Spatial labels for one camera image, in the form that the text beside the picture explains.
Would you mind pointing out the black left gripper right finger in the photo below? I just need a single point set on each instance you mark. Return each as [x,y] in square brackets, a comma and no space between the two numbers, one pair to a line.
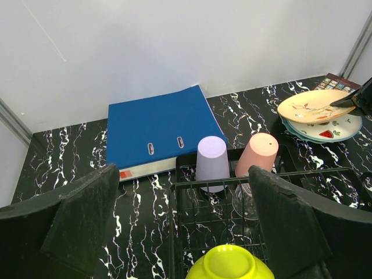
[308,235]

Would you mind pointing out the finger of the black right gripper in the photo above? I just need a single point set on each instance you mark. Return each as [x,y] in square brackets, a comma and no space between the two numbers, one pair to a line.
[360,99]

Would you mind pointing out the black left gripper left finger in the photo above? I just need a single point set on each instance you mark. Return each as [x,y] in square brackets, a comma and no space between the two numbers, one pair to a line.
[59,234]

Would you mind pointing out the white watermelon pattern plate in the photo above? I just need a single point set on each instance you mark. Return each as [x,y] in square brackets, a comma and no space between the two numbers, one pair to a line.
[331,129]

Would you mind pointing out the peach floral plate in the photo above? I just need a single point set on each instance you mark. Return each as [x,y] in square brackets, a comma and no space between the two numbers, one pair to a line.
[312,107]

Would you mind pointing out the teal scalloped plate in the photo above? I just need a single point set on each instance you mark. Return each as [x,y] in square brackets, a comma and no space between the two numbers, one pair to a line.
[293,130]

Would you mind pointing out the clear drinking glass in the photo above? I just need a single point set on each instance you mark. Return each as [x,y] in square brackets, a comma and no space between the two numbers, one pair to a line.
[242,202]

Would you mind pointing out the yellow bowl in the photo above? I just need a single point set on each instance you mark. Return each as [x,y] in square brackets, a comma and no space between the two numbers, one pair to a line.
[229,261]

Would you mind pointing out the pink plastic cup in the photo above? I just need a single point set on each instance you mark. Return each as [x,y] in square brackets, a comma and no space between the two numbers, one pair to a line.
[261,151]

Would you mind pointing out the lilac plastic cup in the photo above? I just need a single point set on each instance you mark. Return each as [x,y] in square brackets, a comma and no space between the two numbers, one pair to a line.
[212,159]

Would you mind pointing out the black wire dish rack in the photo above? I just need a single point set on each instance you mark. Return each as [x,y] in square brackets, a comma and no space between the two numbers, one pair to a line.
[202,215]

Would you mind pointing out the blue ring binder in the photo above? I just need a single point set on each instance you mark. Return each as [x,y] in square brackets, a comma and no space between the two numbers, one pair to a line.
[145,136]

